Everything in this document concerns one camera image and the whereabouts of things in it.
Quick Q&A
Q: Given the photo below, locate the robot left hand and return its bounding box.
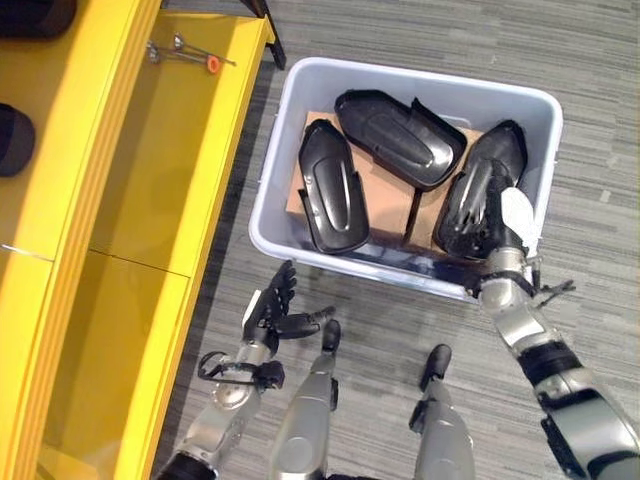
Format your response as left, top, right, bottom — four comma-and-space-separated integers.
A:
241, 259, 337, 347

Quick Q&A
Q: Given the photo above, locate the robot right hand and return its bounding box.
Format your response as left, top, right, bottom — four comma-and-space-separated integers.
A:
448, 159, 545, 253

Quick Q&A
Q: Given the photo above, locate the black sole-shaped plastic part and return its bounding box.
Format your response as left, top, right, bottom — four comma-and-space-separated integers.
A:
333, 88, 469, 193
0, 102, 37, 178
431, 119, 530, 260
297, 119, 372, 255
0, 0, 79, 41

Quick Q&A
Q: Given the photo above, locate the yellow metal shelf unit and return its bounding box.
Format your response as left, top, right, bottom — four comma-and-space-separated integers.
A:
0, 0, 275, 480

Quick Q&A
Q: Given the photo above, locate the pale plastic storage box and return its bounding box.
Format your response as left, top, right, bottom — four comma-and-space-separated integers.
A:
248, 56, 565, 304

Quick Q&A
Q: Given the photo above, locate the robot left leg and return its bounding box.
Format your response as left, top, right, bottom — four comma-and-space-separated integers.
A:
268, 318, 344, 480

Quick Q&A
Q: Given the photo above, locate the robot leg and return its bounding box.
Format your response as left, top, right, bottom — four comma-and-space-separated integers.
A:
268, 318, 344, 480
408, 343, 477, 480

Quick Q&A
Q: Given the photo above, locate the robot right leg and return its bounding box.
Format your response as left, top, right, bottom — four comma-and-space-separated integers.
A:
408, 343, 477, 480

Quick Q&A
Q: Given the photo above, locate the long metal bolt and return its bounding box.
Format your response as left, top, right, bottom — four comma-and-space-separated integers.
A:
171, 31, 237, 67
144, 41, 211, 65

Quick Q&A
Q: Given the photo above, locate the black metal stand leg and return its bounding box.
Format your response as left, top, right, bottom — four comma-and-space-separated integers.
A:
243, 0, 288, 70

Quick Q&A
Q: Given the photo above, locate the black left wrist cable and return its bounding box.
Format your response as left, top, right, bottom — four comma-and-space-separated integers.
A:
196, 350, 262, 392

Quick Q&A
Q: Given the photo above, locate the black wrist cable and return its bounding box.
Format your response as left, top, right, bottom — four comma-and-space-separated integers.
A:
527, 253, 577, 310
196, 350, 262, 392

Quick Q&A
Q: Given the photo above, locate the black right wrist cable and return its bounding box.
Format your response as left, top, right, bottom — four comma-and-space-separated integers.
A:
527, 253, 577, 310

